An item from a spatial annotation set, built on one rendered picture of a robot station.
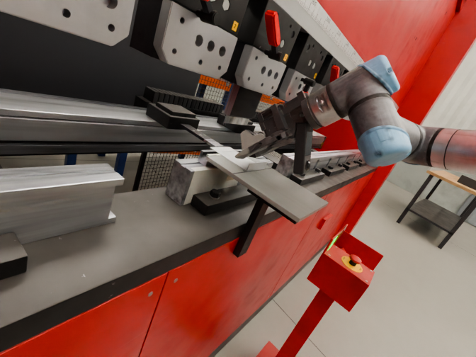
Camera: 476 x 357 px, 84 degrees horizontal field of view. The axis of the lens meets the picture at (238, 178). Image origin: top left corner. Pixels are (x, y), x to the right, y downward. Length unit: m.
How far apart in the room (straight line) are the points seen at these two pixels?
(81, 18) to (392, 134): 0.45
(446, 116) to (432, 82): 5.30
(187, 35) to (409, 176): 7.76
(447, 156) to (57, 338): 0.67
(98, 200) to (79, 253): 0.09
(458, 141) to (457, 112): 7.44
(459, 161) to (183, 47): 0.49
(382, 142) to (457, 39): 2.37
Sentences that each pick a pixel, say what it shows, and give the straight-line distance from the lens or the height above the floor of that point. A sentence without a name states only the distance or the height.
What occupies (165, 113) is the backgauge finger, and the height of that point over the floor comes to 1.02.
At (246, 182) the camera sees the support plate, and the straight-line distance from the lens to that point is 0.57.
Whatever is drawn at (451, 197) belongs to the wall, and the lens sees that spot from 7.96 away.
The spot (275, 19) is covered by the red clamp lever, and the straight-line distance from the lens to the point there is 0.55.
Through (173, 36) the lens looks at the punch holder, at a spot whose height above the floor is 1.21.
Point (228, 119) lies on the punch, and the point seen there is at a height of 1.09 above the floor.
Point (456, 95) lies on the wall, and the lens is 8.10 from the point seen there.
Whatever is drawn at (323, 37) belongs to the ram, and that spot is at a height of 1.36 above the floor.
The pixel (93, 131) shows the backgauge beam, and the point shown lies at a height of 0.95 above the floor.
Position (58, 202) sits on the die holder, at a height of 0.94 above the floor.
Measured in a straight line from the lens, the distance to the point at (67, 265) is 0.47.
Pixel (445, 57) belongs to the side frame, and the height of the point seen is 1.85.
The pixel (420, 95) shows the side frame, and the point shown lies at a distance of 2.74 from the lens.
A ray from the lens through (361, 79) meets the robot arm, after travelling 0.55.
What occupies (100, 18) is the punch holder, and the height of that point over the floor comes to 1.20.
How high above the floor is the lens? 1.21
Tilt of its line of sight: 21 degrees down
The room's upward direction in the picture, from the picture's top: 22 degrees clockwise
